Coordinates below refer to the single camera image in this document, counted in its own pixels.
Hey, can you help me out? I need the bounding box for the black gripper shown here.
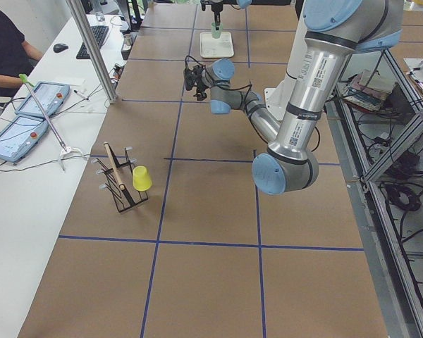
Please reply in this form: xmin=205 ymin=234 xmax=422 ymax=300
xmin=183 ymin=64 xmax=208 ymax=101
xmin=211 ymin=2 xmax=222 ymax=23

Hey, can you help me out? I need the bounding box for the pale green cup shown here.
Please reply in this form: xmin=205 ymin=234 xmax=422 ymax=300
xmin=211 ymin=22 xmax=221 ymax=39

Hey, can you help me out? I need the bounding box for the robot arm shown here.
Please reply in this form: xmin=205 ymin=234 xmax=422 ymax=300
xmin=183 ymin=1 xmax=403 ymax=195
xmin=200 ymin=0 xmax=252 ymax=25

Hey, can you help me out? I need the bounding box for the white bear print tray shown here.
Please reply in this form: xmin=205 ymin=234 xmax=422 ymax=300
xmin=200 ymin=32 xmax=234 ymax=58

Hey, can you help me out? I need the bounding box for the metal cup on desk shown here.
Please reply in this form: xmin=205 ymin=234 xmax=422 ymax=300
xmin=123 ymin=34 xmax=133 ymax=48

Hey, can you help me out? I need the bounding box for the yellow cup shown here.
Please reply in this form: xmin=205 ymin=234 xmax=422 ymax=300
xmin=133 ymin=165 xmax=152 ymax=192

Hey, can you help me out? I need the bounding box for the black keyboard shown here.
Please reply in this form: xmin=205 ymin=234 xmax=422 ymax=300
xmin=75 ymin=25 xmax=111 ymax=60

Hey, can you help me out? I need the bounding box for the black marker pen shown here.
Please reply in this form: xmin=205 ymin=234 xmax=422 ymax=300
xmin=73 ymin=89 xmax=89 ymax=101

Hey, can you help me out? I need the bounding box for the black computer mouse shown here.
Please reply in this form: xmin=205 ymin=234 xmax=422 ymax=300
xmin=53 ymin=43 xmax=68 ymax=54

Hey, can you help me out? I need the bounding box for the upper teach pendant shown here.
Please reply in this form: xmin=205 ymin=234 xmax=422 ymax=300
xmin=15 ymin=81 xmax=70 ymax=118

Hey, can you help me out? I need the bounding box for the teach pendant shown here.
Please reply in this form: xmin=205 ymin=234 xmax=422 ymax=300
xmin=15 ymin=81 xmax=70 ymax=118
xmin=0 ymin=115 xmax=49 ymax=163

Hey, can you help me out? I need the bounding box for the long reacher grabber stick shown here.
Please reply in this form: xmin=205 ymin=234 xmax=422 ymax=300
xmin=19 ymin=74 xmax=85 ymax=172

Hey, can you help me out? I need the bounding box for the stack of books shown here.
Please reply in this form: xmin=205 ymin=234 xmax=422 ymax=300
xmin=343 ymin=70 xmax=396 ymax=112

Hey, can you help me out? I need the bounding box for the lower teach pendant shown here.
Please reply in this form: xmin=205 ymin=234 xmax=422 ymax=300
xmin=0 ymin=115 xmax=49 ymax=163

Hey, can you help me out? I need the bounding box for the seated person in black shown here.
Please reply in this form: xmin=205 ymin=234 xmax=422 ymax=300
xmin=0 ymin=10 xmax=44 ymax=97

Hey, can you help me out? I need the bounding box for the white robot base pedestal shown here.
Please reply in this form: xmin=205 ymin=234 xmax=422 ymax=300
xmin=264 ymin=51 xmax=301 ymax=121

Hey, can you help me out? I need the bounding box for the aluminium frame post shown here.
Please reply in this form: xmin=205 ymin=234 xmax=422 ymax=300
xmin=66 ymin=1 xmax=126 ymax=104

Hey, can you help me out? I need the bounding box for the black wire cup rack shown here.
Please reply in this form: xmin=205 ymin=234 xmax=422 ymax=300
xmin=91 ymin=142 xmax=149 ymax=213

